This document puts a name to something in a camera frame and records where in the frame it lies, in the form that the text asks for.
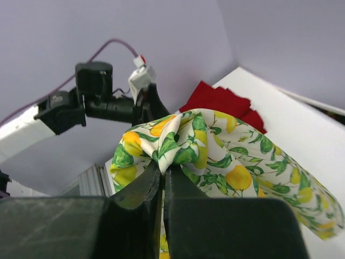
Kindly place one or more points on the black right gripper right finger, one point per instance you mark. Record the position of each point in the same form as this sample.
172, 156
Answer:
187, 217

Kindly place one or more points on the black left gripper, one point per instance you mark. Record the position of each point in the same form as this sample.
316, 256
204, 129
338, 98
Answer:
123, 109

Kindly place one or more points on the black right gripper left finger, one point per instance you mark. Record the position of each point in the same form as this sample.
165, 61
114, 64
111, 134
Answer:
138, 219

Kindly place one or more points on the lemon print skirt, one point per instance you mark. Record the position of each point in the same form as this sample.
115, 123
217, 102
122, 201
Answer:
267, 203

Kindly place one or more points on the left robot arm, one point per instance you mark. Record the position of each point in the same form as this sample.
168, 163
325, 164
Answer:
93, 96

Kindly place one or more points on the red folded skirt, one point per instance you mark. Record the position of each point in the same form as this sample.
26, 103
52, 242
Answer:
224, 100

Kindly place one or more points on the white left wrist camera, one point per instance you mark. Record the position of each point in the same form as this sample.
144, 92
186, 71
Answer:
141, 77

